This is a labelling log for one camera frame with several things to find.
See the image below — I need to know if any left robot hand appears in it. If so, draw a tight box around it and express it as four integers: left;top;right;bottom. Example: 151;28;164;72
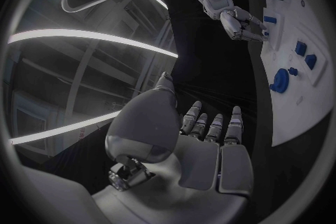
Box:
91;71;256;224

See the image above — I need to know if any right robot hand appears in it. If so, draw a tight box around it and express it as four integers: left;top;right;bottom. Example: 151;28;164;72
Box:
219;7;270;42

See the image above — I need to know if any white task board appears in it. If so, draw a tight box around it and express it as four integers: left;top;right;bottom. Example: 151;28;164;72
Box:
259;0;334;147

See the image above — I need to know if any blue square block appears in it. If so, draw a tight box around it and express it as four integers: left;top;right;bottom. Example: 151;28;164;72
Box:
294;40;308;57

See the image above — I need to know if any blue gear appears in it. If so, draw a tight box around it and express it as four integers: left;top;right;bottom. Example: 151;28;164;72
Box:
269;68;290;94

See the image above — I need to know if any blue pointed block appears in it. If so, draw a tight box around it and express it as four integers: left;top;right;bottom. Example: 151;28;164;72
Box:
304;54;318;71

